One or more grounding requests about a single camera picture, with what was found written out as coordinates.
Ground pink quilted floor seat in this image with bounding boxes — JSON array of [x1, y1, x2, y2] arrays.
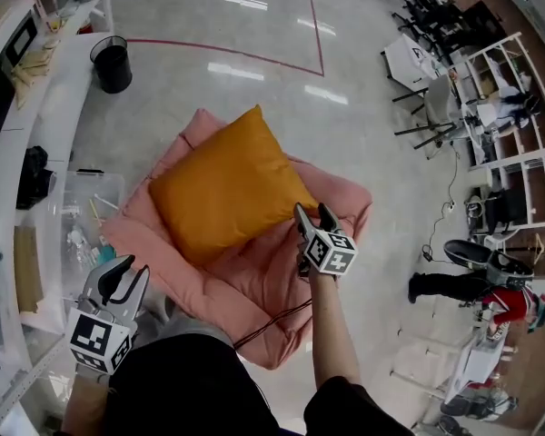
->
[[100, 108, 374, 371]]

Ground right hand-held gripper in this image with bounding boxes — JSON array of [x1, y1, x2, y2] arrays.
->
[[293, 202, 360, 279]]

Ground black framed storage box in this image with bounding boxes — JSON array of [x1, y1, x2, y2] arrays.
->
[[3, 14, 40, 68]]

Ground brown cardboard box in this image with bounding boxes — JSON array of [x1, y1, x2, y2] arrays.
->
[[13, 224, 45, 315]]

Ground person's black clothing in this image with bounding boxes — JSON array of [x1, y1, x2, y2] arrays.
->
[[100, 332, 414, 436]]

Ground white table with black legs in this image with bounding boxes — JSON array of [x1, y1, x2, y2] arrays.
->
[[381, 33, 451, 94]]

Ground clear plastic floor storage box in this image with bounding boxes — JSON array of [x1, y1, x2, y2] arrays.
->
[[49, 168, 126, 322]]

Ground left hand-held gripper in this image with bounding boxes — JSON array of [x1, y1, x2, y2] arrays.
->
[[67, 254, 151, 376]]

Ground pile of beige slats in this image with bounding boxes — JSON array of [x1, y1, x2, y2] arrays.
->
[[9, 43, 59, 111]]

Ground white open bookcase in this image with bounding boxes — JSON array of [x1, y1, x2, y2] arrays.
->
[[453, 32, 545, 226]]

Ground row of black office chairs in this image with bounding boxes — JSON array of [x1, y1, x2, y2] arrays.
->
[[358, 0, 505, 58]]

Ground person's right forearm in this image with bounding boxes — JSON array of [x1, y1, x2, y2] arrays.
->
[[307, 270, 362, 388]]

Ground orange pillow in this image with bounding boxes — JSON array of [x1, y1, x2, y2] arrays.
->
[[147, 104, 322, 267]]

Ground black mesh waste bin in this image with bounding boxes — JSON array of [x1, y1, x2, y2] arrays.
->
[[89, 35, 134, 94]]

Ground grey chair with black legs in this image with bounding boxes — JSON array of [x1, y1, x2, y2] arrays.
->
[[392, 74, 460, 150]]

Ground black swivel chair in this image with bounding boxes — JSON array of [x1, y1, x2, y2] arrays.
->
[[465, 187, 528, 247]]

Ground white metal shelving unit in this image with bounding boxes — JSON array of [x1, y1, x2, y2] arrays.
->
[[0, 0, 114, 431]]

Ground teal plastic item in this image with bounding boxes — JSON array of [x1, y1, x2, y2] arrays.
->
[[94, 245, 117, 267]]

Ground dark gripper cable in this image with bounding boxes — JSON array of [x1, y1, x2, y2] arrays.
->
[[233, 295, 314, 352]]

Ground black bag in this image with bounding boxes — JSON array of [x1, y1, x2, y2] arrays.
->
[[15, 145, 58, 212]]

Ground person's grey trouser leg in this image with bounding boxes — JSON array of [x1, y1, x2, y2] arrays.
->
[[140, 291, 237, 349]]

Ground person's left forearm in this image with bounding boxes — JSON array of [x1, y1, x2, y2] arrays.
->
[[61, 363, 113, 435]]

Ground white side table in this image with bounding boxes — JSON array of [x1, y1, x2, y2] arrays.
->
[[390, 332, 514, 403]]

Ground grey wheeled chair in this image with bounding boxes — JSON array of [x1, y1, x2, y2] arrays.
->
[[440, 386, 520, 424]]

